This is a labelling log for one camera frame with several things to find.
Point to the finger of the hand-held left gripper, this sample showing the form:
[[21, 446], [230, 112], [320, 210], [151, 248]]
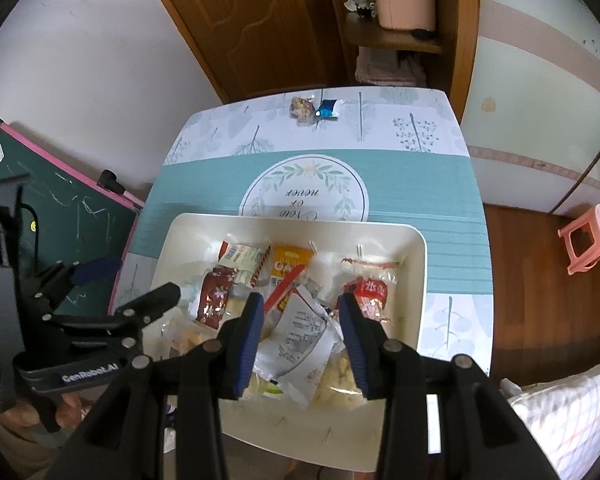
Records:
[[150, 305], [95, 271]]

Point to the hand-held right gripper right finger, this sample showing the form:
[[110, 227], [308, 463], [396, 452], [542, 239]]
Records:
[[355, 347]]

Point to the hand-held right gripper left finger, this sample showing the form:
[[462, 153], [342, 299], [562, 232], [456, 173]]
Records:
[[250, 347]]

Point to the pale yellow puffed snack packet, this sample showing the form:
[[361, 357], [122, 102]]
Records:
[[337, 380]]

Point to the green snack packet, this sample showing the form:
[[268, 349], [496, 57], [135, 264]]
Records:
[[274, 386]]

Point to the yellow cracker packet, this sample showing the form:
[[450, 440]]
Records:
[[187, 340]]

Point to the white printed snack packet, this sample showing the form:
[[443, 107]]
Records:
[[305, 335]]

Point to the dark red snack packet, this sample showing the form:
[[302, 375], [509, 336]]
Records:
[[215, 300]]

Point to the clear packet red label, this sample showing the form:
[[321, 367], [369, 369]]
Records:
[[372, 290]]

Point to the red stick snack packet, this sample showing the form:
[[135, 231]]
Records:
[[285, 287]]

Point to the white plastic tray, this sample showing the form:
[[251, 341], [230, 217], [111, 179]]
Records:
[[190, 240]]

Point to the red and white snack packet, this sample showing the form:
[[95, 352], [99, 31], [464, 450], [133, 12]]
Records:
[[242, 256]]

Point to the blue foil candy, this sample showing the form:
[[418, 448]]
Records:
[[326, 109]]

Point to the clear nut snack packet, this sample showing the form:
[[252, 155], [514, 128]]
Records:
[[302, 109]]

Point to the person's left hand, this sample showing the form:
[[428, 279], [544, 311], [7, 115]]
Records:
[[72, 407]]

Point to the black clamp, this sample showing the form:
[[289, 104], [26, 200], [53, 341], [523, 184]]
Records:
[[107, 179]]

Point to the orange and white snack packet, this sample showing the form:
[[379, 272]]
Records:
[[290, 260]]

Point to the person's beige trousers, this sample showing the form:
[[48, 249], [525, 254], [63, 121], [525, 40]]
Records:
[[10, 452]]

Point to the white checked pillow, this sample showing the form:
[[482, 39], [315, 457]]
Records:
[[570, 410]]

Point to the pink plastic stool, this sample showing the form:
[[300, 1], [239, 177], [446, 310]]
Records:
[[592, 235]]

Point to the folded cloths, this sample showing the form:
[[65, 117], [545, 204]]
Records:
[[387, 67]]

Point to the brown wooden door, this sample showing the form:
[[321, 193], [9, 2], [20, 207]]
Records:
[[240, 20]]

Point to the pale wardrobe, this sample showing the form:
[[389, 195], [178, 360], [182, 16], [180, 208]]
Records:
[[530, 110]]

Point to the brown wooden shelf cabinet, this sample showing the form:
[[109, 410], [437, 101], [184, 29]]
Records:
[[455, 35]]

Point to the small toys cluster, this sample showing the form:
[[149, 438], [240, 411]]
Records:
[[360, 2]]

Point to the green chalkboard pink frame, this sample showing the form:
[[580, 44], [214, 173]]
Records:
[[70, 200]]

